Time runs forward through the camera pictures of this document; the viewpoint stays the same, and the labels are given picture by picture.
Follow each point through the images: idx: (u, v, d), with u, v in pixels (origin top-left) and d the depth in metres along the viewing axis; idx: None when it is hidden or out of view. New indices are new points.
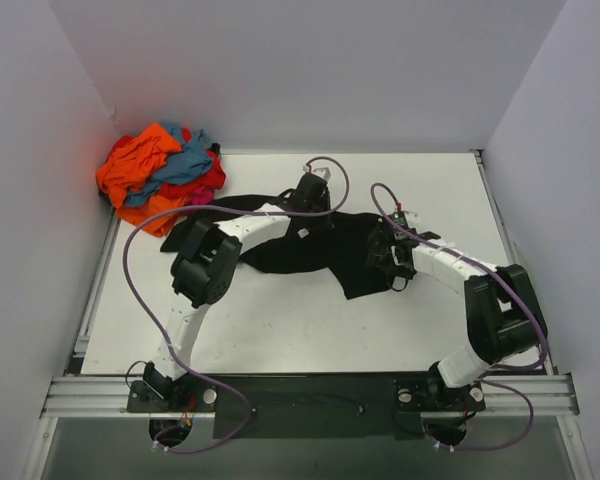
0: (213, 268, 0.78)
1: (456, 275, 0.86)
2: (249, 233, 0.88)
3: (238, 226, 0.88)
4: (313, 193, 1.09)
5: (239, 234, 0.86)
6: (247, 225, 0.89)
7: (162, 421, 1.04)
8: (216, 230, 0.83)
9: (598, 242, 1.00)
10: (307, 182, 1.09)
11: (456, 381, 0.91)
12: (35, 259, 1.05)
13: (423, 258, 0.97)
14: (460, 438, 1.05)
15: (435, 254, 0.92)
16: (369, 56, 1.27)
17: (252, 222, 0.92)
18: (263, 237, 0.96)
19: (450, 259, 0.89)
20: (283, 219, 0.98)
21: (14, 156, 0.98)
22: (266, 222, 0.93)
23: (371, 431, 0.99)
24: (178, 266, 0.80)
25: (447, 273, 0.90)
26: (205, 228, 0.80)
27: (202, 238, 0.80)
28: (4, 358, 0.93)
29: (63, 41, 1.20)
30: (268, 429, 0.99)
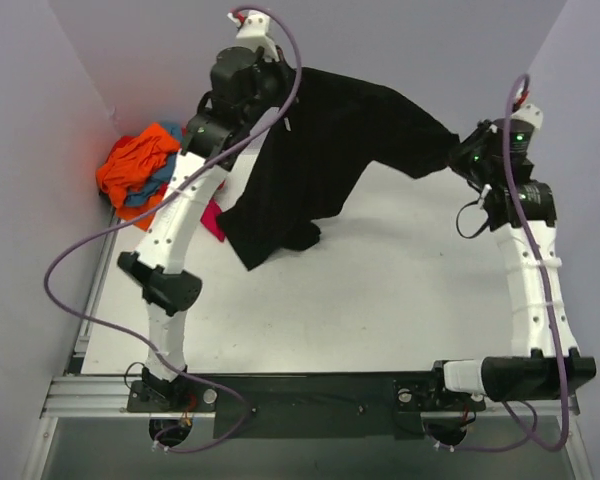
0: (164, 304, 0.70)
1: (523, 316, 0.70)
2: (172, 242, 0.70)
3: (159, 242, 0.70)
4: (235, 89, 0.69)
5: (163, 257, 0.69)
6: (167, 232, 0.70)
7: (162, 421, 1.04)
8: (139, 263, 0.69)
9: (597, 240, 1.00)
10: (219, 79, 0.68)
11: (455, 385, 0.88)
12: (36, 258, 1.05)
13: (504, 236, 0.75)
14: (461, 438, 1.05)
15: (523, 266, 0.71)
16: (369, 56, 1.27)
17: (171, 219, 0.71)
18: (198, 211, 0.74)
19: (534, 295, 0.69)
20: (209, 173, 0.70)
21: (16, 154, 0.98)
22: (186, 207, 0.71)
23: (372, 432, 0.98)
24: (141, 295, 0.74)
25: (518, 296, 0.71)
26: (130, 261, 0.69)
27: (135, 276, 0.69)
28: (4, 357, 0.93)
29: (64, 41, 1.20)
30: (268, 429, 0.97)
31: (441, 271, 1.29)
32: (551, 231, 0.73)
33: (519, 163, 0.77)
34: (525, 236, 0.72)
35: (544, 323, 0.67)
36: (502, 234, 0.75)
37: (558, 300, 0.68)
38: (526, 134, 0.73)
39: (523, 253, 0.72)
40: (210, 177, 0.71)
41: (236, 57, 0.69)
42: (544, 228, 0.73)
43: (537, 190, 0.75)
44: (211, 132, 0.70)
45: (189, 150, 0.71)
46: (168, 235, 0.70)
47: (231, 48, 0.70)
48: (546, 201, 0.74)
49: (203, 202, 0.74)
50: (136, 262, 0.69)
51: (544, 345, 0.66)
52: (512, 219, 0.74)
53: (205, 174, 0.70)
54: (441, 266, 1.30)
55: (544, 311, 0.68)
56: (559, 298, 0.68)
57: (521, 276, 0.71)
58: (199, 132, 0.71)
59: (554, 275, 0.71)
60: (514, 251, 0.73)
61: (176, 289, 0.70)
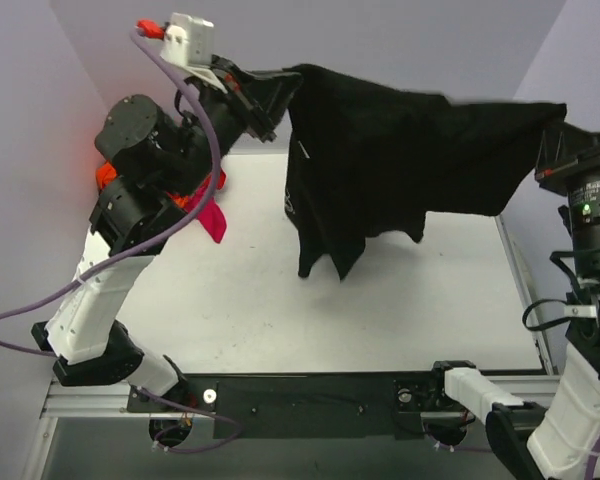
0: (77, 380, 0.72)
1: (557, 443, 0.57)
2: (74, 336, 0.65)
3: (63, 330, 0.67)
4: (134, 163, 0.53)
5: (65, 350, 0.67)
6: (69, 324, 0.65)
7: (162, 421, 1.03)
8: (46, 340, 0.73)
9: None
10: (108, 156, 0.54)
11: (454, 393, 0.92)
12: (35, 257, 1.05)
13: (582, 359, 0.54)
14: (460, 438, 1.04)
15: (588, 417, 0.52)
16: None
17: (75, 313, 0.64)
18: (113, 296, 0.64)
19: (580, 441, 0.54)
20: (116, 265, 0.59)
21: (17, 152, 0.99)
22: (88, 303, 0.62)
23: (371, 432, 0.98)
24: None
25: (567, 423, 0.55)
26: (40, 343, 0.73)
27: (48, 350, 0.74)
28: (4, 355, 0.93)
29: (65, 42, 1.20)
30: (267, 430, 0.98)
31: (441, 271, 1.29)
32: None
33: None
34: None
35: (578, 465, 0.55)
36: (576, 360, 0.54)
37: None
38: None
39: (598, 403, 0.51)
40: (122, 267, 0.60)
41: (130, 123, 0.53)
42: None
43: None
44: (120, 211, 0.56)
45: (98, 229, 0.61)
46: (71, 327, 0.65)
47: (129, 103, 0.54)
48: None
49: (118, 287, 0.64)
50: (43, 340, 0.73)
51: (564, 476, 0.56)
52: None
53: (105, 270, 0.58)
54: (441, 266, 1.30)
55: (583, 458, 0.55)
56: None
57: (581, 415, 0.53)
58: (107, 209, 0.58)
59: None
60: (587, 381, 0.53)
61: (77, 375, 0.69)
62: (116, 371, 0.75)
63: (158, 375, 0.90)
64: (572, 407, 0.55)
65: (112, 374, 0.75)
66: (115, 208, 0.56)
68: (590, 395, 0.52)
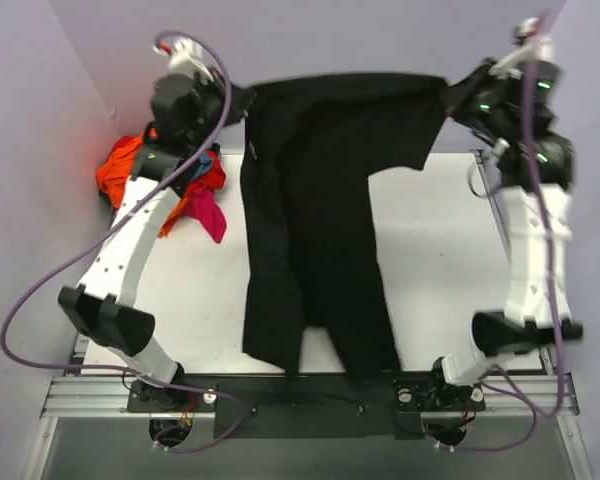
0: (115, 336, 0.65)
1: (520, 285, 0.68)
2: (124, 268, 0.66)
3: (109, 268, 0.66)
4: (178, 114, 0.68)
5: (114, 285, 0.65)
6: (118, 258, 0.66)
7: (162, 421, 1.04)
8: (84, 295, 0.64)
9: (596, 239, 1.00)
10: (161, 108, 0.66)
11: (455, 378, 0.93)
12: (35, 258, 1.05)
13: (509, 201, 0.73)
14: (460, 438, 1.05)
15: (527, 235, 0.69)
16: (368, 57, 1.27)
17: (126, 244, 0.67)
18: (153, 233, 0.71)
19: (536, 267, 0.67)
20: (162, 193, 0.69)
21: (16, 154, 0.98)
22: (141, 231, 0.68)
23: (371, 432, 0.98)
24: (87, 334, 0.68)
25: (520, 265, 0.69)
26: (74, 301, 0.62)
27: (79, 312, 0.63)
28: (4, 356, 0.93)
29: (64, 42, 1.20)
30: (267, 429, 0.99)
31: (440, 271, 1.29)
32: (561, 207, 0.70)
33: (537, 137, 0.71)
34: (537, 207, 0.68)
35: (542, 293, 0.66)
36: (518, 201, 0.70)
37: (558, 274, 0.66)
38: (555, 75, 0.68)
39: (533, 220, 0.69)
40: (166, 198, 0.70)
41: (173, 82, 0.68)
42: (551, 197, 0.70)
43: (553, 146, 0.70)
44: (161, 160, 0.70)
45: (139, 176, 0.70)
46: (120, 260, 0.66)
47: (168, 75, 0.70)
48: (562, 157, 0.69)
49: (157, 227, 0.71)
50: (81, 295, 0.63)
51: (537, 314, 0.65)
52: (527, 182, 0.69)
53: (158, 193, 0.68)
54: (440, 266, 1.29)
55: (541, 282, 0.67)
56: (561, 272, 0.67)
57: (526, 245, 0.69)
58: (149, 158, 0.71)
59: (558, 247, 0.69)
60: (519, 214, 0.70)
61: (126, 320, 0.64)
62: (141, 336, 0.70)
63: (160, 364, 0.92)
64: (517, 245, 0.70)
65: (138, 338, 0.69)
66: (161, 154, 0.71)
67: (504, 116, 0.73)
68: (523, 220, 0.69)
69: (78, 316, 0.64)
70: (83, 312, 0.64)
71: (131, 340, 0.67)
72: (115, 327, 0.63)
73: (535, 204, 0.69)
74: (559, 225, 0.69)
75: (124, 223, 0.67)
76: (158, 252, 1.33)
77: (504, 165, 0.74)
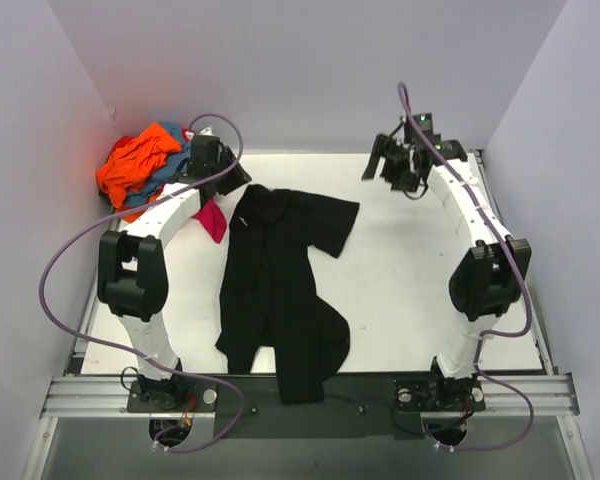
0: (143, 277, 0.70)
1: (465, 225, 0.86)
2: (163, 224, 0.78)
3: (149, 222, 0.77)
4: (210, 152, 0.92)
5: (154, 231, 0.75)
6: (158, 217, 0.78)
7: (162, 421, 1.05)
8: (125, 237, 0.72)
9: (596, 241, 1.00)
10: (195, 146, 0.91)
11: (451, 370, 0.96)
12: (34, 260, 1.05)
13: (434, 178, 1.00)
14: (460, 438, 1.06)
15: (453, 189, 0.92)
16: (369, 56, 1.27)
17: (164, 211, 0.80)
18: (180, 218, 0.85)
19: (467, 210, 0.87)
20: (194, 193, 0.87)
21: (15, 156, 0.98)
22: (176, 206, 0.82)
23: (371, 431, 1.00)
24: (105, 290, 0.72)
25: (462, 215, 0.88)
26: (114, 239, 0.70)
27: (115, 252, 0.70)
28: (4, 358, 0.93)
29: (63, 43, 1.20)
30: (268, 428, 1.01)
31: (439, 270, 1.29)
32: (466, 167, 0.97)
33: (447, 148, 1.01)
34: (449, 170, 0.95)
35: (481, 224, 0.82)
36: (435, 178, 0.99)
37: (484, 206, 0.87)
38: (427, 116, 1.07)
39: (450, 180, 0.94)
40: (194, 198, 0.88)
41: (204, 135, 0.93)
42: (459, 164, 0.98)
43: (452, 147, 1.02)
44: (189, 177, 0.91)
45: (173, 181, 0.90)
46: (160, 220, 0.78)
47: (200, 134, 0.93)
48: (456, 149, 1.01)
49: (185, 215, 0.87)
50: (124, 235, 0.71)
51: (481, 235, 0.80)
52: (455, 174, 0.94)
53: (191, 189, 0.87)
54: (440, 266, 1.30)
55: (477, 216, 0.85)
56: (484, 204, 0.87)
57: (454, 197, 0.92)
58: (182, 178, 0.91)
59: (476, 191, 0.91)
60: (442, 182, 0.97)
61: (158, 262, 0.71)
62: (156, 301, 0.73)
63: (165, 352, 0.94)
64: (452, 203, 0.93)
65: (154, 298, 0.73)
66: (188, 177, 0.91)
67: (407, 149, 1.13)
68: (444, 182, 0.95)
69: (112, 256, 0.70)
70: (118, 253, 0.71)
71: (151, 290, 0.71)
72: (150, 262, 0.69)
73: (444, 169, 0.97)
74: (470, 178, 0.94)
75: (164, 200, 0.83)
76: None
77: (419, 165, 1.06)
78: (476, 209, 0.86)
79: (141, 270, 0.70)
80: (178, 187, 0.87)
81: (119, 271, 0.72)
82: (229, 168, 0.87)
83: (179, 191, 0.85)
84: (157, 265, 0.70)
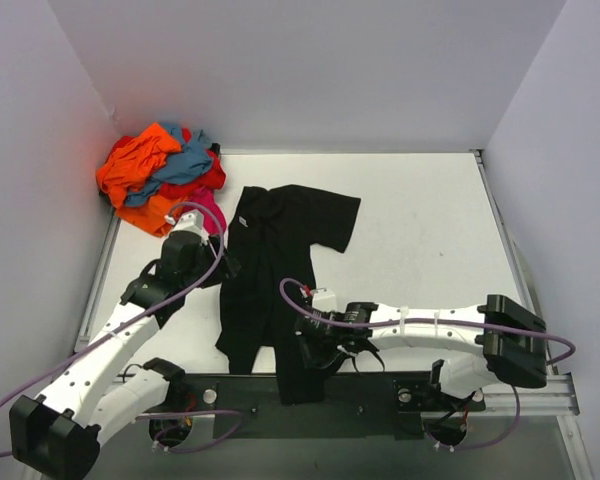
0: (58, 456, 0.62)
1: (449, 342, 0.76)
2: (91, 384, 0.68)
3: (75, 382, 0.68)
4: (183, 260, 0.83)
5: (74, 401, 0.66)
6: (87, 374, 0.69)
7: (162, 421, 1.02)
8: (42, 405, 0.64)
9: (597, 241, 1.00)
10: (170, 250, 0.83)
11: (457, 392, 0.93)
12: (33, 261, 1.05)
13: (380, 344, 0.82)
14: (460, 438, 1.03)
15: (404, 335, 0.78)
16: (370, 56, 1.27)
17: (96, 362, 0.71)
18: (124, 357, 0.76)
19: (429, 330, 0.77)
20: (145, 320, 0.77)
21: (14, 156, 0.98)
22: (116, 351, 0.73)
23: (371, 431, 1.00)
24: (23, 454, 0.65)
25: (427, 340, 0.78)
26: (27, 413, 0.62)
27: (27, 423, 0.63)
28: (4, 359, 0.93)
29: (63, 43, 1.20)
30: (268, 428, 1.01)
31: (441, 271, 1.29)
32: (381, 308, 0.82)
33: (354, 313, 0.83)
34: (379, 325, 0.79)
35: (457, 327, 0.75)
36: (384, 342, 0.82)
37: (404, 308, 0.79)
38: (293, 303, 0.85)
39: (394, 331, 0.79)
40: (146, 326, 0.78)
41: (183, 234, 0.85)
42: (379, 313, 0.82)
43: (357, 308, 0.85)
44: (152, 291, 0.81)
45: (130, 298, 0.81)
46: (88, 378, 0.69)
47: (173, 232, 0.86)
48: (362, 307, 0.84)
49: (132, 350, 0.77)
50: (39, 404, 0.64)
51: (470, 336, 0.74)
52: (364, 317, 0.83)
53: (141, 319, 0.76)
54: (441, 266, 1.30)
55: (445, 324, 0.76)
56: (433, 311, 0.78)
57: (412, 333, 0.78)
58: (141, 287, 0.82)
59: (413, 314, 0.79)
60: (388, 338, 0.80)
61: (75, 440, 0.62)
62: (80, 468, 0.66)
63: (148, 393, 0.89)
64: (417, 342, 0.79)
65: (76, 466, 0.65)
66: (152, 281, 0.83)
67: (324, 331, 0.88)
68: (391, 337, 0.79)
69: (25, 429, 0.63)
70: (33, 421, 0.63)
71: (67, 469, 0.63)
72: (62, 447, 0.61)
73: (380, 329, 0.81)
74: (397, 312, 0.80)
75: (103, 340, 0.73)
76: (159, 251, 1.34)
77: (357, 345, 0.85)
78: (434, 322, 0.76)
79: (55, 450, 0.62)
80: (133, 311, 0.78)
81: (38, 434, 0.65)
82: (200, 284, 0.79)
83: (127, 323, 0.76)
84: (74, 443, 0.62)
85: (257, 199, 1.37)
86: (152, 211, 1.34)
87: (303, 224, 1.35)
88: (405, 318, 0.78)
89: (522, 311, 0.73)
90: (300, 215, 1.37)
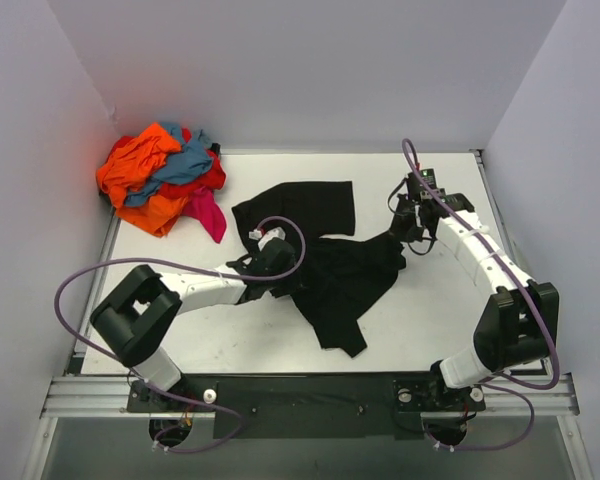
0: (143, 325, 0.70)
1: (482, 274, 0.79)
2: (194, 291, 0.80)
3: (185, 281, 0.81)
4: (277, 262, 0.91)
5: (179, 291, 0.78)
6: (194, 282, 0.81)
7: (162, 421, 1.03)
8: (155, 277, 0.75)
9: (598, 241, 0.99)
10: (269, 249, 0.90)
11: (456, 383, 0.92)
12: (34, 260, 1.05)
13: (443, 230, 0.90)
14: (460, 438, 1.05)
15: (464, 239, 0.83)
16: (369, 55, 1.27)
17: (203, 280, 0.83)
18: (214, 297, 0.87)
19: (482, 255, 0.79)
20: (240, 283, 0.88)
21: (14, 156, 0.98)
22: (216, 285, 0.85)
23: (371, 432, 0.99)
24: (101, 313, 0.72)
25: (470, 259, 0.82)
26: (144, 275, 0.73)
27: (138, 287, 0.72)
28: (4, 359, 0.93)
29: (62, 43, 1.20)
30: (267, 429, 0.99)
31: (442, 272, 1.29)
32: (473, 215, 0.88)
33: (453, 201, 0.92)
34: (457, 220, 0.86)
35: (499, 269, 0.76)
36: (444, 230, 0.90)
37: (484, 228, 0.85)
38: (429, 171, 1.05)
39: (460, 231, 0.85)
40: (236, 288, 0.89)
41: (286, 242, 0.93)
42: (467, 213, 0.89)
43: (457, 199, 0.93)
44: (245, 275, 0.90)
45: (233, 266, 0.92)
46: (195, 285, 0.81)
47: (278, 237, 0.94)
48: (461, 201, 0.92)
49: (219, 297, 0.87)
50: (153, 276, 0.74)
51: (504, 282, 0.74)
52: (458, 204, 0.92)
53: (238, 282, 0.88)
54: (440, 266, 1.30)
55: (494, 262, 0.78)
56: (500, 248, 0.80)
57: (466, 246, 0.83)
58: (242, 266, 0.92)
59: (488, 238, 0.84)
60: (451, 233, 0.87)
61: (164, 319, 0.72)
62: (137, 356, 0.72)
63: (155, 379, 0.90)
64: (465, 253, 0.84)
65: (138, 351, 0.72)
66: (245, 270, 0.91)
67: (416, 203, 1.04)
68: (454, 233, 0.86)
69: (131, 289, 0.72)
70: (140, 288, 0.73)
71: (138, 342, 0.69)
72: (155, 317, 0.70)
73: (454, 222, 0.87)
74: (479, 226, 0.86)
75: (211, 272, 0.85)
76: (158, 252, 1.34)
77: (426, 218, 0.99)
78: (490, 254, 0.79)
79: (143, 319, 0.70)
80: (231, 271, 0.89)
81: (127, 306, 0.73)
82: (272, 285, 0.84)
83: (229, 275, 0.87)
84: (162, 321, 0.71)
85: (254, 208, 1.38)
86: (152, 212, 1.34)
87: (303, 222, 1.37)
88: (476, 233, 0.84)
89: (554, 316, 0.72)
90: (300, 215, 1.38)
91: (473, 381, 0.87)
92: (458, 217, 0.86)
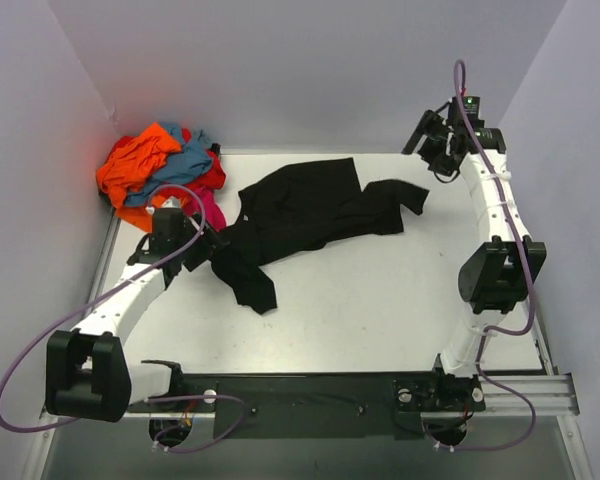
0: (102, 382, 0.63)
1: (486, 221, 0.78)
2: (122, 314, 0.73)
3: (105, 314, 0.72)
4: (174, 227, 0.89)
5: (111, 327, 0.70)
6: (116, 307, 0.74)
7: (162, 421, 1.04)
8: (77, 336, 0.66)
9: (597, 241, 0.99)
10: (161, 222, 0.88)
11: (452, 363, 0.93)
12: (33, 261, 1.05)
13: (466, 165, 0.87)
14: (460, 438, 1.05)
15: (481, 182, 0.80)
16: (369, 56, 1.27)
17: (120, 300, 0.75)
18: (143, 301, 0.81)
19: (492, 202, 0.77)
20: (157, 271, 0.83)
21: (14, 157, 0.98)
22: (137, 291, 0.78)
23: (371, 431, 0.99)
24: (56, 399, 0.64)
25: (481, 201, 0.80)
26: (65, 342, 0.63)
27: (66, 355, 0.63)
28: (4, 360, 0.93)
29: (63, 43, 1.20)
30: (267, 429, 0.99)
31: (442, 271, 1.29)
32: (501, 157, 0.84)
33: (489, 139, 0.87)
34: (482, 158, 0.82)
35: (502, 220, 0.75)
36: (466, 165, 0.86)
37: (505, 175, 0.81)
38: (474, 98, 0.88)
39: (481, 171, 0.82)
40: (158, 274, 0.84)
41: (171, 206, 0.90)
42: (496, 155, 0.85)
43: (491, 135, 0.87)
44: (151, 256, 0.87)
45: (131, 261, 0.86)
46: (118, 309, 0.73)
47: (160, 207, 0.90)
48: (496, 139, 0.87)
49: (147, 295, 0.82)
50: (73, 335, 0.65)
51: (502, 233, 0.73)
52: (493, 142, 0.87)
53: (154, 269, 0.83)
54: (440, 266, 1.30)
55: (500, 211, 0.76)
56: (512, 199, 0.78)
57: (481, 189, 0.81)
58: (143, 255, 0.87)
59: (505, 186, 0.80)
60: (473, 171, 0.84)
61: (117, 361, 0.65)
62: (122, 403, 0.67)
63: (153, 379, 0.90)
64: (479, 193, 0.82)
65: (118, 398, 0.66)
66: (148, 255, 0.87)
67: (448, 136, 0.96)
68: (475, 172, 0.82)
69: (63, 361, 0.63)
70: (70, 353, 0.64)
71: (111, 396, 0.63)
72: (107, 368, 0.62)
73: (480, 162, 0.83)
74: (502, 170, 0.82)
75: (123, 286, 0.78)
76: None
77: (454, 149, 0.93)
78: (499, 203, 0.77)
79: (98, 377, 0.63)
80: (141, 268, 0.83)
81: (72, 375, 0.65)
82: (187, 246, 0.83)
83: (140, 272, 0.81)
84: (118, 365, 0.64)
85: (258, 193, 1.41)
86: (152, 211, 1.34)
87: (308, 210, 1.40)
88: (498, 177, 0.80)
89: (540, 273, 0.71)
90: (308, 202, 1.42)
91: (470, 358, 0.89)
92: (485, 156, 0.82)
